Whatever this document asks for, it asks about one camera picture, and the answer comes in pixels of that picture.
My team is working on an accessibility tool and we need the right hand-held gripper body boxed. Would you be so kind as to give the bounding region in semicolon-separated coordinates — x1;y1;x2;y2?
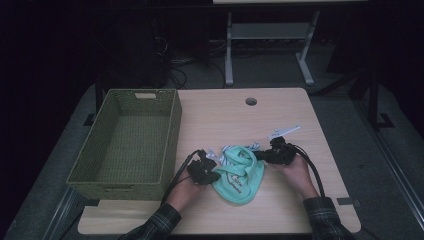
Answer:
266;124;301;166

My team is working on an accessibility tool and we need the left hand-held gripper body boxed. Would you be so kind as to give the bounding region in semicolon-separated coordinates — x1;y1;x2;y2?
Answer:
186;149;221;185

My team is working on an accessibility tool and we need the mint green striped-trim garment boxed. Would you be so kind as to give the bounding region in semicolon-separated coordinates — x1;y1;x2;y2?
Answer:
205;141;266;206

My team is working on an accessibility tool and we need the green woven basket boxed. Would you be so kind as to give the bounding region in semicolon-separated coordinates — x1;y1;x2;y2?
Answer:
65;88;183;202

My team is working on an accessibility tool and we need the person's right hand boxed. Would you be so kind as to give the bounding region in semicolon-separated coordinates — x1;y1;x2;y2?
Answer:
269;154;320;201

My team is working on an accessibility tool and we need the person's left hand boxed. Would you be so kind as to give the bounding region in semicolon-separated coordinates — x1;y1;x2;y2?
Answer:
165;173;208;213

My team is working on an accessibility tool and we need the grey tape strip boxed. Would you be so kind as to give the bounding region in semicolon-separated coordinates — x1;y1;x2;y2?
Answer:
336;197;362;208

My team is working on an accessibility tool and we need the black metal stand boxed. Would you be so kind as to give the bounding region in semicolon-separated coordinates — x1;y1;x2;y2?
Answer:
313;64;396;132

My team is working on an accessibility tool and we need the white metal stand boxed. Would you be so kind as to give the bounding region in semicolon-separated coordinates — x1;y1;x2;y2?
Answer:
224;10;321;87

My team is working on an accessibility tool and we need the left hand-held gripper black cable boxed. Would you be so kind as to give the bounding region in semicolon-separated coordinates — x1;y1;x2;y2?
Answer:
161;149;205;205

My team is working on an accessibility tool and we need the hand-held gripper black cable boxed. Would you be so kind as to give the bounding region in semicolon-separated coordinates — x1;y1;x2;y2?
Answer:
285;143;326;198
161;149;205;205

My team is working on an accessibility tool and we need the right hand-held gripper black cable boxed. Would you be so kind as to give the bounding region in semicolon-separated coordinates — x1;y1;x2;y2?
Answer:
285;143;326;198

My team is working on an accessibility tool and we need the bundle of black floor cables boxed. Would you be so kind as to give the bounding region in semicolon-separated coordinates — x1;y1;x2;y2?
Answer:
165;54;228;90

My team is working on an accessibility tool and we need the grey metal floor rail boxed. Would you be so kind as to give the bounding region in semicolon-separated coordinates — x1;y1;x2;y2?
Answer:
42;187;85;240
353;99;424;232

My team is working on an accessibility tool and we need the black table leg bracket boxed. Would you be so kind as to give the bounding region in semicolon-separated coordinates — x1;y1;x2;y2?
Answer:
82;78;105;128

